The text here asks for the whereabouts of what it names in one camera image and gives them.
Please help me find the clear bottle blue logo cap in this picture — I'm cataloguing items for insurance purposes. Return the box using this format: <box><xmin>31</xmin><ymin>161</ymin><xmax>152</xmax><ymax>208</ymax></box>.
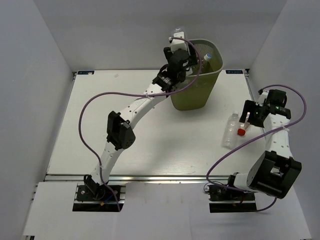
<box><xmin>201</xmin><ymin>53</ymin><xmax>213</xmax><ymax>74</ymax></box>

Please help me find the tall clear plastic bottle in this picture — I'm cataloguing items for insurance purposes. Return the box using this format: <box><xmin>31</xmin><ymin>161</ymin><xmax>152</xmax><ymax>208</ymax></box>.
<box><xmin>221</xmin><ymin>111</ymin><xmax>240</xmax><ymax>150</ymax></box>

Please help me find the red-capped clear plastic bottle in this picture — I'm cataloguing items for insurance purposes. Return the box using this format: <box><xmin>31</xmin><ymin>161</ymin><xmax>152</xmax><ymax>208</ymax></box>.
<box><xmin>237</xmin><ymin>112</ymin><xmax>250</xmax><ymax>137</ymax></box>

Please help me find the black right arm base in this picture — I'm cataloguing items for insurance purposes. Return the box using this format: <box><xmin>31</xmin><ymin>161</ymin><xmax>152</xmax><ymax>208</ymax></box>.
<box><xmin>203</xmin><ymin>183</ymin><xmax>257</xmax><ymax>213</ymax></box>

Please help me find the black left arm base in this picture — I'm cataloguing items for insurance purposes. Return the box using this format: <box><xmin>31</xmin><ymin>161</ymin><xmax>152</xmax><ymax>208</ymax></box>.
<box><xmin>72</xmin><ymin>174</ymin><xmax>125</xmax><ymax>213</ymax></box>

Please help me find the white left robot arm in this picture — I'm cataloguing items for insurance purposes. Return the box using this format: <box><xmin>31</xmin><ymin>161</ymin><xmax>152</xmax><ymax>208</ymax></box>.
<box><xmin>84</xmin><ymin>45</ymin><xmax>198</xmax><ymax>200</ymax></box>

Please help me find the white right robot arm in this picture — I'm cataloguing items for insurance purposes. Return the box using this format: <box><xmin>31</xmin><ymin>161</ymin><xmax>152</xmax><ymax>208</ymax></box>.
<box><xmin>225</xmin><ymin>89</ymin><xmax>302</xmax><ymax>200</ymax></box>

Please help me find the olive green mesh bin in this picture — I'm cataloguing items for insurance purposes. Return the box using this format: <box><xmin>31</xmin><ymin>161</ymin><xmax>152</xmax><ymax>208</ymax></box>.
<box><xmin>170</xmin><ymin>39</ymin><xmax>224</xmax><ymax>111</ymax></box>

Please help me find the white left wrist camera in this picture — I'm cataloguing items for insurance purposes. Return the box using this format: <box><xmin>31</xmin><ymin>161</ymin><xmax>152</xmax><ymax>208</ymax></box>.
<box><xmin>169</xmin><ymin>27</ymin><xmax>189</xmax><ymax>53</ymax></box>

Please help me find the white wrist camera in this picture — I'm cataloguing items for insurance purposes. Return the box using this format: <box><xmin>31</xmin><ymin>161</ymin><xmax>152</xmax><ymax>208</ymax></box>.
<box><xmin>258</xmin><ymin>89</ymin><xmax>269</xmax><ymax>96</ymax></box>
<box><xmin>169</xmin><ymin>27</ymin><xmax>189</xmax><ymax>53</ymax></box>

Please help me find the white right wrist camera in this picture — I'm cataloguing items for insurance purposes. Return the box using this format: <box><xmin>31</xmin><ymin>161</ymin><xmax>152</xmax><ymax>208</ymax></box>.
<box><xmin>258</xmin><ymin>89</ymin><xmax>269</xmax><ymax>96</ymax></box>

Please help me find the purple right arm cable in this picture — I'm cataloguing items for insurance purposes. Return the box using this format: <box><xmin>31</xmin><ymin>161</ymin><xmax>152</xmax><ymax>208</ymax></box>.
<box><xmin>206</xmin><ymin>84</ymin><xmax>308</xmax><ymax>212</ymax></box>

